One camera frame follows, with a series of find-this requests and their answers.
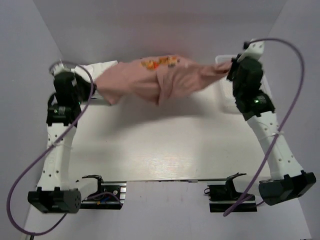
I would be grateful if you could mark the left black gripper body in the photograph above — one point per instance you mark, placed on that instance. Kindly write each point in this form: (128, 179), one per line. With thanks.
(76, 98)

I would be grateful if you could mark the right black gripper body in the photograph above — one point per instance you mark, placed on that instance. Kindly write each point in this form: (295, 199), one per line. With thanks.
(236, 91)

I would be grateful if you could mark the white t-shirt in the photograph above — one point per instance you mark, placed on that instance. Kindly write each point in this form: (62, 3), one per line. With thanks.
(95, 69)

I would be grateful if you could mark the pink printed t-shirt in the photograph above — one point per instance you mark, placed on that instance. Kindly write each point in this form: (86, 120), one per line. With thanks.
(158, 78)

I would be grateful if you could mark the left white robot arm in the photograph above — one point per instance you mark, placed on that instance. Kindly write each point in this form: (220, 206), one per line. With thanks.
(55, 192)

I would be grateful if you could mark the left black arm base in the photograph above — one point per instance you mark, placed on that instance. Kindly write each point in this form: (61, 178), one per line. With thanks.
(97, 194)

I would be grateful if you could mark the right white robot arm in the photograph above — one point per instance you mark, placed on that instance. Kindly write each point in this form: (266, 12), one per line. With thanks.
(288, 180)

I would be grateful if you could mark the white plastic mesh basket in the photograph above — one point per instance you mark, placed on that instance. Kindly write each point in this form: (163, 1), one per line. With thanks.
(228, 102)

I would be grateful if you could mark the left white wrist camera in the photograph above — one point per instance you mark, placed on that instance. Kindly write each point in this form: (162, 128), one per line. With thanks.
(58, 67)

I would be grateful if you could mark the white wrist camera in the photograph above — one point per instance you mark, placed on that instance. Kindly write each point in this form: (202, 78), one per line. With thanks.
(58, 67)
(252, 49)

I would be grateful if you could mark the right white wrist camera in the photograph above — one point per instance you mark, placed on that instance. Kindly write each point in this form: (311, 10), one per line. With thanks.
(252, 49)

